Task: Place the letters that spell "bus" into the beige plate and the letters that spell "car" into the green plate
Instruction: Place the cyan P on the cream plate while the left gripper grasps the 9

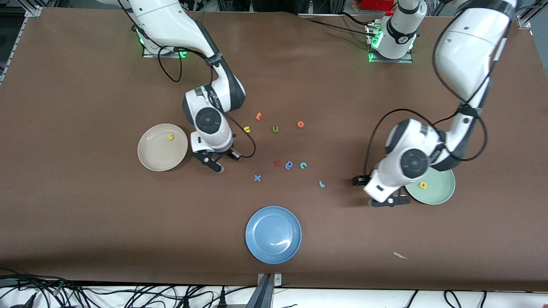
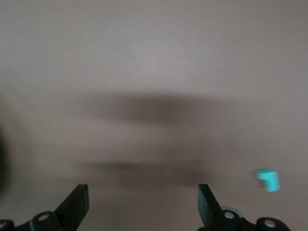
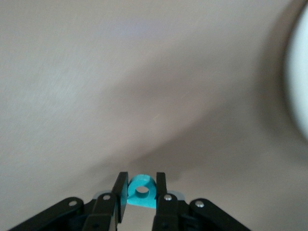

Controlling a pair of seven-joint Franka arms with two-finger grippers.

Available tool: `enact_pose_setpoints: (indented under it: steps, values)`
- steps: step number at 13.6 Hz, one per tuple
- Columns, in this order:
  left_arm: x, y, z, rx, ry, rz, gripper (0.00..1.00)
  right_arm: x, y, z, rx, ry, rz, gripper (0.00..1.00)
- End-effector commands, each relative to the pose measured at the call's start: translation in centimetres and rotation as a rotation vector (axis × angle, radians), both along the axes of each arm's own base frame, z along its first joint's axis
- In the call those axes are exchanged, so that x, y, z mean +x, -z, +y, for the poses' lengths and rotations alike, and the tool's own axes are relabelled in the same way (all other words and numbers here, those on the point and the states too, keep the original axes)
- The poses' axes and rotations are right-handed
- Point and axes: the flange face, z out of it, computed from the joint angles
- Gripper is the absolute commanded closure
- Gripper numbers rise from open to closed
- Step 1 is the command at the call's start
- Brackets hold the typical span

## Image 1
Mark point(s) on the blue plate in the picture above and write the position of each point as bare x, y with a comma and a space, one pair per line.
273, 235

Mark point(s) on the white paper scrap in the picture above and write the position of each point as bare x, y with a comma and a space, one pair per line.
400, 256

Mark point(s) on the metal table clamp bracket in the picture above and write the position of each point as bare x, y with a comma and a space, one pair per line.
278, 280

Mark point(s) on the blue letter e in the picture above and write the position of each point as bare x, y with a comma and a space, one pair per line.
289, 165

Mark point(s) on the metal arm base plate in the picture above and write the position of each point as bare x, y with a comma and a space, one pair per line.
150, 54
409, 59

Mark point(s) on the aluminium table rail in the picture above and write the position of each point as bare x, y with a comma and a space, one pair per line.
19, 38
525, 19

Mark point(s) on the beige plate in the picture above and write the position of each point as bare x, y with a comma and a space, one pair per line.
160, 149

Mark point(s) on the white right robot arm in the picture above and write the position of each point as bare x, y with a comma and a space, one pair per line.
171, 21

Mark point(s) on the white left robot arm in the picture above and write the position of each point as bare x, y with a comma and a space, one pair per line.
466, 51

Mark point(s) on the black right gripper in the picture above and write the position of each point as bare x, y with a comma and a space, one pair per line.
227, 152

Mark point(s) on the red box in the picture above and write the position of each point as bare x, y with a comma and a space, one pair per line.
376, 4

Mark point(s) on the black power plug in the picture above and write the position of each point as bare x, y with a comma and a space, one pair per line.
222, 300

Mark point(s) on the grey aluminium beam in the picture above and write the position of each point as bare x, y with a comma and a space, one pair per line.
262, 295

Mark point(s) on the green plate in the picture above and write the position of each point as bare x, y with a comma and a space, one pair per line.
441, 190

